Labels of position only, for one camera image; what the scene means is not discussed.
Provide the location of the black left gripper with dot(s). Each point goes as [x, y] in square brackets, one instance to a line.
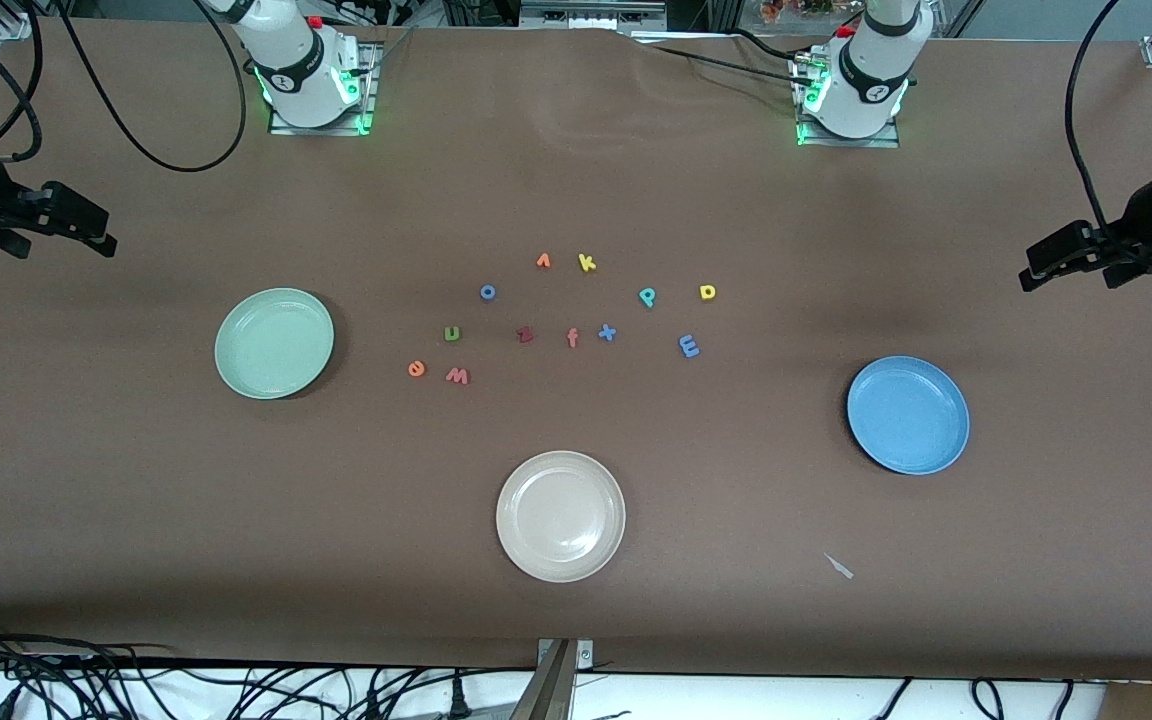
[1142, 222]

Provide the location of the blue letter E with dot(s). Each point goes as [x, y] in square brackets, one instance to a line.
[689, 346]

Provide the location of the red letter w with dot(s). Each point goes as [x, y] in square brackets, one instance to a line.
[457, 377]

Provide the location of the teal letter P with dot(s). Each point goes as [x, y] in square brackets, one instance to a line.
[646, 295]

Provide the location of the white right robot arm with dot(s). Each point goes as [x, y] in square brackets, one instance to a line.
[296, 60]

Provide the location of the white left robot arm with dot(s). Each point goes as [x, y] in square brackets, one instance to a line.
[871, 70]

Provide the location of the blue plate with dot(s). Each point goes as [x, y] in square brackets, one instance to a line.
[907, 415]

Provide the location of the light green plate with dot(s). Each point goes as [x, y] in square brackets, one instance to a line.
[274, 343]

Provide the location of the white tape scrap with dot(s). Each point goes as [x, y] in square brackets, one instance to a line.
[839, 566]

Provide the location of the brown table cover sheet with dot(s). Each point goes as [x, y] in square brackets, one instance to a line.
[576, 200]

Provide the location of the grey metal box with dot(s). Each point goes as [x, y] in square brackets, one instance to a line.
[591, 12]

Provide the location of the beige plate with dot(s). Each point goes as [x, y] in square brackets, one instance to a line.
[560, 516]

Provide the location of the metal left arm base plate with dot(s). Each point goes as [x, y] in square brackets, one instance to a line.
[886, 142]

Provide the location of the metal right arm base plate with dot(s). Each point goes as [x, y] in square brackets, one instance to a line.
[281, 128]

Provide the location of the metal table edge bracket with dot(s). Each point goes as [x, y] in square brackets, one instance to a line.
[556, 680]

